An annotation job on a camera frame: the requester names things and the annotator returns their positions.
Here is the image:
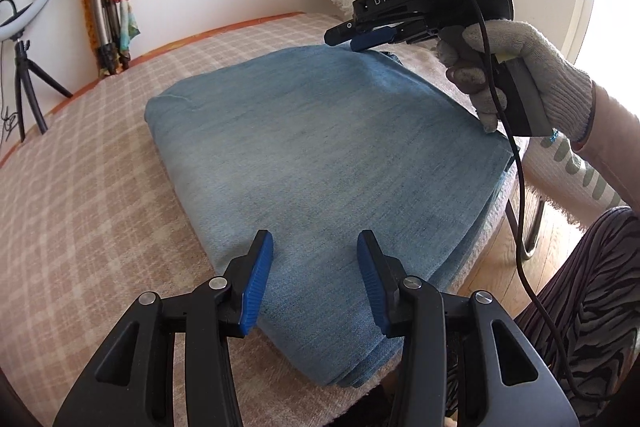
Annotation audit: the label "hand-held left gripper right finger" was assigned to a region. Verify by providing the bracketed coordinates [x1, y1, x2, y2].
[356, 229, 581, 427]

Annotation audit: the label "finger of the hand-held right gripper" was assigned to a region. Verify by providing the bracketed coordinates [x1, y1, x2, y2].
[324, 19, 363, 46]
[350, 27, 436, 54]

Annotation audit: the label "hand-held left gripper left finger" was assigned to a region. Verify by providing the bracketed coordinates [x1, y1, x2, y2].
[52, 229, 275, 427]

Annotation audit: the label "blue denim pants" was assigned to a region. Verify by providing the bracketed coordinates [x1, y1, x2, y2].
[144, 44, 516, 388]

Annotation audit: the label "person's right forearm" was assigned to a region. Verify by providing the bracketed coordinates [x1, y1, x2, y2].
[575, 84, 640, 212]

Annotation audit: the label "person's right hand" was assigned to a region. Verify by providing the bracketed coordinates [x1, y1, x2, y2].
[435, 19, 596, 145]

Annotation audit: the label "beige plaid blanket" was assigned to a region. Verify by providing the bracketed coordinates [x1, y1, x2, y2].
[0, 12, 531, 427]

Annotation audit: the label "zebra striped clothing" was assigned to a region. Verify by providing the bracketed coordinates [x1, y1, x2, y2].
[380, 207, 640, 427]

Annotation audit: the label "folded metal stand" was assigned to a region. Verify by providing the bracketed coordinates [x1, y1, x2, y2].
[77, 0, 131, 80]

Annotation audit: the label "black tripod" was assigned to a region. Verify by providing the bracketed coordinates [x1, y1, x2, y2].
[12, 39, 73, 142]

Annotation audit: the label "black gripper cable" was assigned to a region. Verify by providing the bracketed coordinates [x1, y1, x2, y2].
[425, 0, 608, 408]

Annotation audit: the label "metal chair frame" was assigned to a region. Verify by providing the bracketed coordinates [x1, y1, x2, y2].
[504, 187, 547, 262]

